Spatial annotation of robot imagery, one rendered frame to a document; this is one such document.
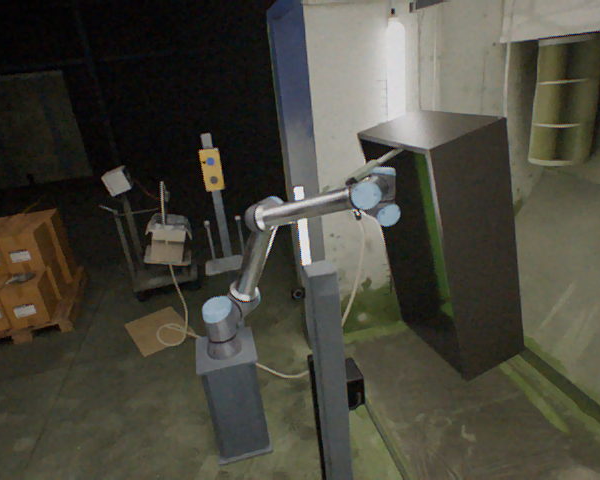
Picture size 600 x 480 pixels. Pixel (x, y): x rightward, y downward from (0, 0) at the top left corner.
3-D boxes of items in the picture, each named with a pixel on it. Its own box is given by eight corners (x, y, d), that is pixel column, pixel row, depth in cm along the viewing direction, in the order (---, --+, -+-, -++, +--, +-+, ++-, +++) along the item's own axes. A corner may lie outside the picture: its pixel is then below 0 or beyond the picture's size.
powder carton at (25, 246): (25, 258, 410) (12, 225, 396) (57, 253, 416) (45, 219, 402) (11, 274, 376) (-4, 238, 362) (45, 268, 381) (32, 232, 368)
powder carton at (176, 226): (146, 243, 436) (150, 207, 424) (188, 247, 449) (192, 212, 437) (142, 262, 387) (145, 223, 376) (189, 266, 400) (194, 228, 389)
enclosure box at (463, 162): (448, 296, 260) (416, 109, 210) (525, 350, 207) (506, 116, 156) (401, 320, 254) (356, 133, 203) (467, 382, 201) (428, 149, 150)
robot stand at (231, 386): (219, 467, 224) (195, 373, 200) (216, 424, 252) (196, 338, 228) (273, 452, 229) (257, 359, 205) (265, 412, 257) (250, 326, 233)
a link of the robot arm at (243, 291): (217, 311, 223) (248, 197, 181) (237, 296, 237) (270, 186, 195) (239, 327, 219) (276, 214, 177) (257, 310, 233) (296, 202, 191)
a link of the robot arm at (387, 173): (389, 172, 145) (389, 206, 150) (399, 165, 154) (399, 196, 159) (364, 171, 150) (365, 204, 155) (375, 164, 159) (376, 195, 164)
